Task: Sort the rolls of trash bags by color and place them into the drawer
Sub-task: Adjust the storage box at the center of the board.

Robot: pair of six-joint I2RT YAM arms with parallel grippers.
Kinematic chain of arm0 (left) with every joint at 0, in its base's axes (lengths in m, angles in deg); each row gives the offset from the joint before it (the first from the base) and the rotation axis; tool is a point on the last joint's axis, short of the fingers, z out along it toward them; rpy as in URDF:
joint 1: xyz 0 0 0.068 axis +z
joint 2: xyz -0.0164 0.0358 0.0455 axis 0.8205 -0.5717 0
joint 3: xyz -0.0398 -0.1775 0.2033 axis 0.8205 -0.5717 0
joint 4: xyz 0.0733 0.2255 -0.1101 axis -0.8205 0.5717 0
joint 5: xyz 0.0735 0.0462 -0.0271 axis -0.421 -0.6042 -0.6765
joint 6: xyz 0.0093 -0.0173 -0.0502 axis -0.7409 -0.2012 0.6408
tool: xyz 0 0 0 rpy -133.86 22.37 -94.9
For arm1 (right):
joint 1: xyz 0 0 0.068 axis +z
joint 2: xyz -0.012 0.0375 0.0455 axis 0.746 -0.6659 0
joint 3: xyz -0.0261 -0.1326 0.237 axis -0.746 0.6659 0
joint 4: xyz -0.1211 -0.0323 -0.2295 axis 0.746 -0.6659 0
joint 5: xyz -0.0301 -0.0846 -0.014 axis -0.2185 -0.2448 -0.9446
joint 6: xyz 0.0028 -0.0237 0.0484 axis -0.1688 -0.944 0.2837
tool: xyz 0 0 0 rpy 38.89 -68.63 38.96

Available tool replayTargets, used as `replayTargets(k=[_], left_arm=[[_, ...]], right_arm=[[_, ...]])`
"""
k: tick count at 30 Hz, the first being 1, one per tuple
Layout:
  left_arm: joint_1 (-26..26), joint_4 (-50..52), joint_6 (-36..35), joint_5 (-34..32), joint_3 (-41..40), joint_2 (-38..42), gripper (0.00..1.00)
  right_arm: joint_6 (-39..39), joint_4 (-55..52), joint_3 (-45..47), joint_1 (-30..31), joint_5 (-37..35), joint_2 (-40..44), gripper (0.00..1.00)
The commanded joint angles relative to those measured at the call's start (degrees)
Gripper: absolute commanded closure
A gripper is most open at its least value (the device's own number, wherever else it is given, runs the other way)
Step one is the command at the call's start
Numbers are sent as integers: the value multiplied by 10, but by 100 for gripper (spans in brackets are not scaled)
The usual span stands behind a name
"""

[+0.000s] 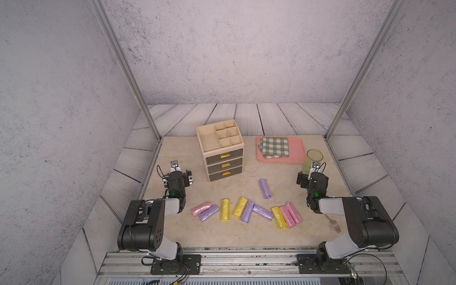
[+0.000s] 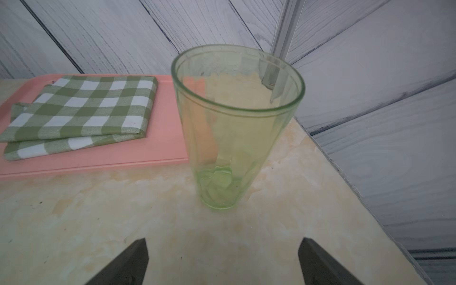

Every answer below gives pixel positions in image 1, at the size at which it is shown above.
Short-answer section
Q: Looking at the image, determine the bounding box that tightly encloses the grey translucent drawer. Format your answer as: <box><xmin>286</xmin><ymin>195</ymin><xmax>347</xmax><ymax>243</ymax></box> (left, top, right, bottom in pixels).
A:
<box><xmin>207</xmin><ymin>157</ymin><xmax>243</xmax><ymax>175</ymax></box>
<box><xmin>209</xmin><ymin>166</ymin><xmax>243</xmax><ymax>182</ymax></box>
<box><xmin>206</xmin><ymin>148</ymin><xmax>243</xmax><ymax>165</ymax></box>

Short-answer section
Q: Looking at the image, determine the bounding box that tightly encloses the beige drawer organizer cabinet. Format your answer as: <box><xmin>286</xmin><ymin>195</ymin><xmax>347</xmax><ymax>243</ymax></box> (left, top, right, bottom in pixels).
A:
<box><xmin>196</xmin><ymin>119</ymin><xmax>245</xmax><ymax>181</ymax></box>

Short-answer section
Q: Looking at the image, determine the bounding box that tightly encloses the angled purple bag roll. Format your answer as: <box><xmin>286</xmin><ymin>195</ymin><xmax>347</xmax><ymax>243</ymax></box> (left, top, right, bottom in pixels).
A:
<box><xmin>253</xmin><ymin>204</ymin><xmax>274</xmax><ymax>221</ymax></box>

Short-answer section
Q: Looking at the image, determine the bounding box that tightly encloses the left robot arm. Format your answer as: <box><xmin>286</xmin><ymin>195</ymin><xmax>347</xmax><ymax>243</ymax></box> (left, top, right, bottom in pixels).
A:
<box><xmin>117</xmin><ymin>171</ymin><xmax>192</xmax><ymax>262</ymax></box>

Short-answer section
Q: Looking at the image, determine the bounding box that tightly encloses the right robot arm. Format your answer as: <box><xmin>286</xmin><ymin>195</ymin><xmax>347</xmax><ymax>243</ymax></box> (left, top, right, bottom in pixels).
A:
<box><xmin>297</xmin><ymin>172</ymin><xmax>400</xmax><ymax>274</ymax></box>

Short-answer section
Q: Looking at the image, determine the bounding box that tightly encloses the green translucent cup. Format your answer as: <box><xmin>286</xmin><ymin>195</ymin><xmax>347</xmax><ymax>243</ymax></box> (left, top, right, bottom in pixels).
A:
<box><xmin>302</xmin><ymin>149</ymin><xmax>324</xmax><ymax>174</ymax></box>

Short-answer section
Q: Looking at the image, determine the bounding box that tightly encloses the left pink bag roll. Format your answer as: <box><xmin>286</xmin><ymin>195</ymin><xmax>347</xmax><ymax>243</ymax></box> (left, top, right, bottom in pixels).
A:
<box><xmin>191</xmin><ymin>202</ymin><xmax>212</xmax><ymax>216</ymax></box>

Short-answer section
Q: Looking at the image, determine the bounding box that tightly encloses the pink bag roll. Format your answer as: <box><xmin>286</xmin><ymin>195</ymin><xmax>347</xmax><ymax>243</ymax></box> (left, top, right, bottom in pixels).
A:
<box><xmin>280</xmin><ymin>205</ymin><xmax>296</xmax><ymax>229</ymax></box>
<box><xmin>191</xmin><ymin>202</ymin><xmax>212</xmax><ymax>216</ymax></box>
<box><xmin>286</xmin><ymin>202</ymin><xmax>304</xmax><ymax>224</ymax></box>

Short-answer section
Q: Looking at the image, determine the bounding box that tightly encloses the pink plastic tray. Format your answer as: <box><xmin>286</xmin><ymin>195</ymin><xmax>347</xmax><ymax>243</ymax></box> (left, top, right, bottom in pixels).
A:
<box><xmin>256</xmin><ymin>136</ymin><xmax>307</xmax><ymax>165</ymax></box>

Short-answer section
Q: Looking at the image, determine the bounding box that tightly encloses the pink bag roll outer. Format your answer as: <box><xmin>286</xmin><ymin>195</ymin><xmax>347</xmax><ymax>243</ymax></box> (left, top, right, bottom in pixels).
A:
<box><xmin>286</xmin><ymin>202</ymin><xmax>304</xmax><ymax>224</ymax></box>

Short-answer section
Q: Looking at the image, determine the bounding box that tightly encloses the pink bag roll inner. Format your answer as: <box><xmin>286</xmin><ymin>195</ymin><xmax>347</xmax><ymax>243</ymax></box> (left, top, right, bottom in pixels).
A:
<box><xmin>280</xmin><ymin>205</ymin><xmax>296</xmax><ymax>229</ymax></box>

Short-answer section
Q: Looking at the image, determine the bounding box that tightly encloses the metal fork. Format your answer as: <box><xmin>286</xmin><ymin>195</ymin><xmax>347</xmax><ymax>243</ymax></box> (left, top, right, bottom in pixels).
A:
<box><xmin>324</xmin><ymin>214</ymin><xmax>342</xmax><ymax>233</ymax></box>

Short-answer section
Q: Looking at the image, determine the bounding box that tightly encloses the right yellow bag roll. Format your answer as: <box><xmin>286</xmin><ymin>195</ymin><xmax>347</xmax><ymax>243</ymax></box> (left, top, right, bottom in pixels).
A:
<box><xmin>271</xmin><ymin>207</ymin><xmax>288</xmax><ymax>230</ymax></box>

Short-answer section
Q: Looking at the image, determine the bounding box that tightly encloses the yellow bag roll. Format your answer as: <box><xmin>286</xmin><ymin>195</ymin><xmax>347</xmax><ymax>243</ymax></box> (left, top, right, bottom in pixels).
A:
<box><xmin>220</xmin><ymin>199</ymin><xmax>230</xmax><ymax>222</ymax></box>
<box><xmin>233</xmin><ymin>197</ymin><xmax>248</xmax><ymax>219</ymax></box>
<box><xmin>271</xmin><ymin>207</ymin><xmax>288</xmax><ymax>230</ymax></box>

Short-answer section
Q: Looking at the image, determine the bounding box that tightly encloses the left yellow bag roll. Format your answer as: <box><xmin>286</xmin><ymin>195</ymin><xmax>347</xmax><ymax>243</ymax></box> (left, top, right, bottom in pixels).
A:
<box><xmin>220</xmin><ymin>199</ymin><xmax>230</xmax><ymax>222</ymax></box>

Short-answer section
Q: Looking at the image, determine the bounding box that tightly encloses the green checkered cloth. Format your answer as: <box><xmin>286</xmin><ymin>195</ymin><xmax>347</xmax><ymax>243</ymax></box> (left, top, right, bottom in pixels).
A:
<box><xmin>258</xmin><ymin>137</ymin><xmax>289</xmax><ymax>159</ymax></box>

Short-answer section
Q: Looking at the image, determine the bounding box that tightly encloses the middle yellow bag roll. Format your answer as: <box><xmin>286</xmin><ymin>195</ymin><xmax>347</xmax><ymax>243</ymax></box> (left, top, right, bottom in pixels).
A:
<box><xmin>233</xmin><ymin>197</ymin><xmax>248</xmax><ymax>219</ymax></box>

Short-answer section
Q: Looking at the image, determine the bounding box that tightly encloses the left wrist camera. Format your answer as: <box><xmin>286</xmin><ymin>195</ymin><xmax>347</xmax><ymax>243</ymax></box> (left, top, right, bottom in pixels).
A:
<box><xmin>171</xmin><ymin>160</ymin><xmax>181</xmax><ymax>172</ymax></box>

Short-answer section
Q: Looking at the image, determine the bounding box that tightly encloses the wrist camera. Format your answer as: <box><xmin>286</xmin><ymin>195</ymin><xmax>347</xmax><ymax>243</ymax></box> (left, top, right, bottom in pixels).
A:
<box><xmin>171</xmin><ymin>160</ymin><xmax>181</xmax><ymax>172</ymax></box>
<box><xmin>309</xmin><ymin>161</ymin><xmax>321</xmax><ymax>174</ymax></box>

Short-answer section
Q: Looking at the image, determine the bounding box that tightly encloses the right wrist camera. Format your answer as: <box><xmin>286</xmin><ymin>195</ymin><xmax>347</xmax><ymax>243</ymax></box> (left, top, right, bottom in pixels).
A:
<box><xmin>309</xmin><ymin>161</ymin><xmax>321</xmax><ymax>174</ymax></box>

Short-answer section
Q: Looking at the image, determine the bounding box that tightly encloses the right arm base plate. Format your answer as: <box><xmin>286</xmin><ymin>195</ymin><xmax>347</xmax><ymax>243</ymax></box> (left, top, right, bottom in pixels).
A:
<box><xmin>296</xmin><ymin>254</ymin><xmax>352</xmax><ymax>274</ymax></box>

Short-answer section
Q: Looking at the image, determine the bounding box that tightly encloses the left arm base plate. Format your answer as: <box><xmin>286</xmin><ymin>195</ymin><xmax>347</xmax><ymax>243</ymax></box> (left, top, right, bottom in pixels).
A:
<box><xmin>150</xmin><ymin>254</ymin><xmax>202</xmax><ymax>275</ymax></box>

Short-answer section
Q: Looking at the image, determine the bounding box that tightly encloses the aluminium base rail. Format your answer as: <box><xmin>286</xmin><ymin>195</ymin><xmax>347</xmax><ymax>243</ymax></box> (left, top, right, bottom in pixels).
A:
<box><xmin>95</xmin><ymin>248</ymin><xmax>408</xmax><ymax>285</ymax></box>

